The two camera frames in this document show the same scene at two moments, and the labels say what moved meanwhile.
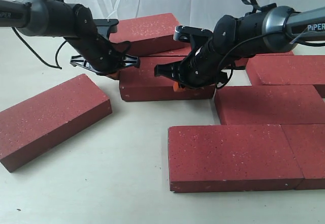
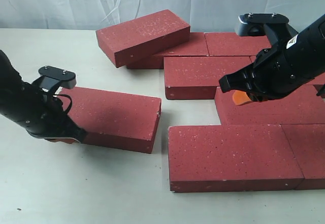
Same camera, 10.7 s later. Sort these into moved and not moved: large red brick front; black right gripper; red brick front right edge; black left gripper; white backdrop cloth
Moved: black right gripper; black left gripper
Not moved: white backdrop cloth; large red brick front; red brick front right edge
